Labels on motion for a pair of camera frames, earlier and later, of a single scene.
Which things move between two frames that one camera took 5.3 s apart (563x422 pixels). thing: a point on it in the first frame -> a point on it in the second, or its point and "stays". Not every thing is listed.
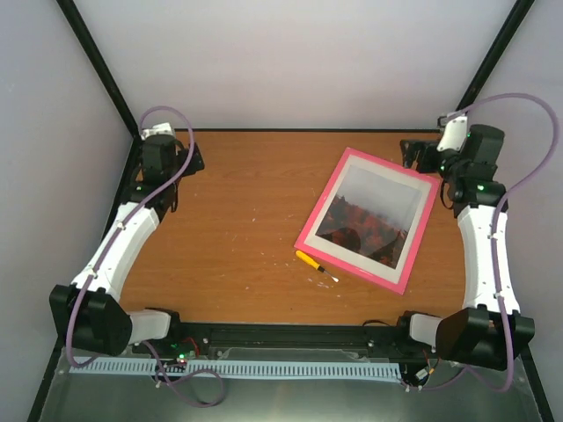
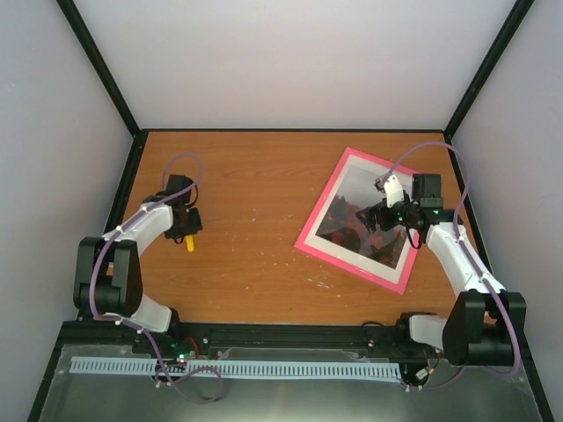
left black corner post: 99,60 stays
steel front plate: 500,393 stays
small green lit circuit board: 182,358 stays
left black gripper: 196,164 -> 197,226
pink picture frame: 370,219 stays
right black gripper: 426,147 -> 371,221
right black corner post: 520,10 stays
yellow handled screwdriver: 315,264 -> 190,243
